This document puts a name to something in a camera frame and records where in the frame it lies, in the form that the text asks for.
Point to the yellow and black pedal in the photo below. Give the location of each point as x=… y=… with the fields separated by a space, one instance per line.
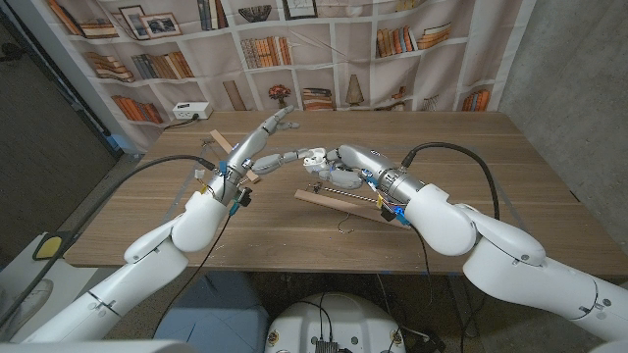
x=49 y=245

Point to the white AirPods case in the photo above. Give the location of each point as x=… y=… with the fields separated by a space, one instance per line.
x=315 y=159

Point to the wooden clip hanger, twisted rod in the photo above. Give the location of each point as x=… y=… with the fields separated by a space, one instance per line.
x=338 y=202

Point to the grey table leg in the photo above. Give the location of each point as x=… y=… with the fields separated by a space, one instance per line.
x=463 y=304

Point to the white floor platform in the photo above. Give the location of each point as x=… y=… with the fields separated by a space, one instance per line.
x=68 y=284

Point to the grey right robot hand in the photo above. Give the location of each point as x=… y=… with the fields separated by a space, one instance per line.
x=368 y=169

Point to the white power strip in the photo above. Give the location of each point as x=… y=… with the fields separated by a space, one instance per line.
x=191 y=110

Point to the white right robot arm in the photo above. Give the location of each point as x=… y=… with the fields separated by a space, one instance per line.
x=515 y=265

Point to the printed bookshelf backdrop cloth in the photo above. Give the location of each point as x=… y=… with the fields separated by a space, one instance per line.
x=314 y=73

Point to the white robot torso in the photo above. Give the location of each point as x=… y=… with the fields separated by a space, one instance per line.
x=333 y=318

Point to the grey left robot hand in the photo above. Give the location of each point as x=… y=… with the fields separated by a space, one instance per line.
x=250 y=152

